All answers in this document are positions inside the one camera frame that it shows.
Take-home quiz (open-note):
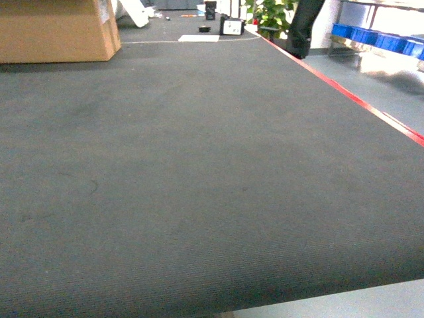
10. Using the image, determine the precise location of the blue bin on far shelf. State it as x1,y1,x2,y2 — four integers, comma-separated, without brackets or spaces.
331,23,352,38

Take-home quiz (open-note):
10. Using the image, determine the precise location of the white flat sheet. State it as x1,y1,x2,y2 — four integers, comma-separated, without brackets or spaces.
178,34,220,42

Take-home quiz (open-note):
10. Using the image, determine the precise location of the black and white box device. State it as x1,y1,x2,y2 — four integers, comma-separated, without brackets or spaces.
219,14,245,36

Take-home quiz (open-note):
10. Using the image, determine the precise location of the black robot column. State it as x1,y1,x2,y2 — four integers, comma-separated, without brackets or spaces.
286,0,325,60

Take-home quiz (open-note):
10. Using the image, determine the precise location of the dark small box far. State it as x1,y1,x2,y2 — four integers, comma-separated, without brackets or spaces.
204,1,217,21

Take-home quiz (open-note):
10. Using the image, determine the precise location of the green potted plant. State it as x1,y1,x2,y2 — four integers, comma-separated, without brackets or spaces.
242,0,298,41

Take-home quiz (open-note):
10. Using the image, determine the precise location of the white foam piece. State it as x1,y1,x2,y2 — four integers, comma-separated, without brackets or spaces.
112,0,155,28

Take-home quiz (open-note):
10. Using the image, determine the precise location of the large cardboard box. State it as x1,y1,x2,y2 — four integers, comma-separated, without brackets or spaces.
1,1,121,64

